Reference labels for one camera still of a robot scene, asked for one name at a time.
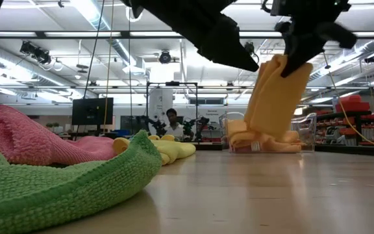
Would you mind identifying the black hanging camera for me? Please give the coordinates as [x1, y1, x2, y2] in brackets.
[158, 50, 173, 65]
[243, 41, 260, 65]

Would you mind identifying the rig light bar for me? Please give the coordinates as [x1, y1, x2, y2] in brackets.
[0, 30, 374, 40]

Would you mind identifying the black background rig frame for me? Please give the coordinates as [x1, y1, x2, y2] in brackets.
[145, 81, 199, 137]

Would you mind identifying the black metal rig frame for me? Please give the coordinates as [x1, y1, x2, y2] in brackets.
[193, 142, 374, 159]

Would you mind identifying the black monitor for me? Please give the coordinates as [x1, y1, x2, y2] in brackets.
[71, 97, 114, 126]

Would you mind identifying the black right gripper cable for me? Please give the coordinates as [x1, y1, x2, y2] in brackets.
[260, 0, 273, 14]

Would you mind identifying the clear plastic bin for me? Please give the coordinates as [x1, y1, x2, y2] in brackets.
[218, 111, 318, 153]

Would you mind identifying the thin black hanging cable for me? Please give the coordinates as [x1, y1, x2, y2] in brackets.
[127, 0, 133, 137]

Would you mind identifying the thick black hanging cable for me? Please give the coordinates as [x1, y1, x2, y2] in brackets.
[82, 0, 106, 99]

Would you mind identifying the hanging pendant cable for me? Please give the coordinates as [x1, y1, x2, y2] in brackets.
[322, 51, 374, 148]

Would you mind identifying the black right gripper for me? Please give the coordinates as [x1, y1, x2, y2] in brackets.
[275, 14, 358, 78]

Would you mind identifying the yellow microfiber towel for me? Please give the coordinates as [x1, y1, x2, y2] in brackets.
[113, 134, 197, 166]

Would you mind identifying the white hanging cable loop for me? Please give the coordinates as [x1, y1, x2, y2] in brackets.
[125, 5, 143, 23]

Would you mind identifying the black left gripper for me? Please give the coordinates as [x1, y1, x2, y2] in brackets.
[121, 0, 260, 72]

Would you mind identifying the green microfiber towel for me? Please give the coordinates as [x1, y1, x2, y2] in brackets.
[0, 129, 163, 234]

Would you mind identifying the dark screen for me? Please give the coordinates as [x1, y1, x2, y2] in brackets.
[120, 115, 149, 136]

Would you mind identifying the person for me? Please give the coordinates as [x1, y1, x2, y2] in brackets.
[165, 108, 185, 140]

